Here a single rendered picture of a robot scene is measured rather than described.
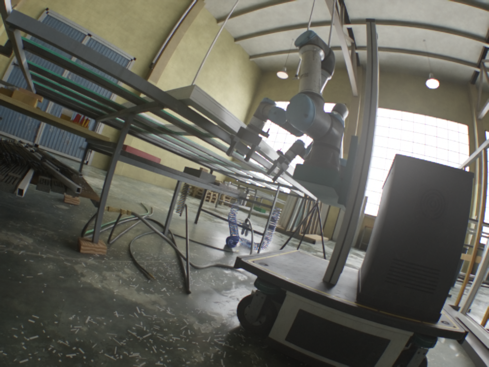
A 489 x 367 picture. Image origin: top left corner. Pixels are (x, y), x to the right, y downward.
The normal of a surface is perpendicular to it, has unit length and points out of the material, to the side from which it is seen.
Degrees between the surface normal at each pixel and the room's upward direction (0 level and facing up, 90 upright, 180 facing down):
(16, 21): 90
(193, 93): 90
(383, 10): 180
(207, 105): 90
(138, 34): 90
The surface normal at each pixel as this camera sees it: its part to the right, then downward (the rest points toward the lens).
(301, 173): -0.52, -0.22
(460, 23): -0.29, 0.95
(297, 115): -0.82, -0.17
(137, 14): 0.79, 0.20
